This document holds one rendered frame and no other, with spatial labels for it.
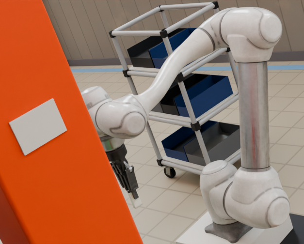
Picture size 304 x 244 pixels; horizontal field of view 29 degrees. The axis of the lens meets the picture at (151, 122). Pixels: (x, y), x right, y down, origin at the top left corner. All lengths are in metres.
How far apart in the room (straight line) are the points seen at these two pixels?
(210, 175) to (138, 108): 0.56
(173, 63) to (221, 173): 0.47
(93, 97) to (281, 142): 2.05
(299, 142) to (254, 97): 1.69
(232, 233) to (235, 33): 0.76
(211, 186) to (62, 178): 1.40
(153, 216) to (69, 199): 2.57
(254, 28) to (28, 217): 1.26
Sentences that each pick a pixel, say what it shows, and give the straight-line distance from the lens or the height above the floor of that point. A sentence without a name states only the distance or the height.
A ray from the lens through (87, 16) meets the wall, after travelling 6.48.
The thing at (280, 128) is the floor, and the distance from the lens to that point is 3.91.
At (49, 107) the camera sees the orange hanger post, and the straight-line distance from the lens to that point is 0.81.
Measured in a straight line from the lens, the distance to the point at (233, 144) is 3.43.
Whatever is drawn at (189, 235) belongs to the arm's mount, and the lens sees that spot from 2.42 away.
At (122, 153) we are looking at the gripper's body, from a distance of 1.95.
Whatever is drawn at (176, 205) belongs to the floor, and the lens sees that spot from 3.44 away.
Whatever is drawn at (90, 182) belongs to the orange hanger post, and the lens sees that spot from 0.87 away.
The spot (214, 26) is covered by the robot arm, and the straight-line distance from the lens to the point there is 2.09.
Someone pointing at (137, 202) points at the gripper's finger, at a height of 0.74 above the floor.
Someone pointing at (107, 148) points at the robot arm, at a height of 0.98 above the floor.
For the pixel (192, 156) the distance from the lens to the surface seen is 3.43.
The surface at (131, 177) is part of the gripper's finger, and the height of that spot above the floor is 0.86.
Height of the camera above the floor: 1.72
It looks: 22 degrees down
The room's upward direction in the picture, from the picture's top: 21 degrees counter-clockwise
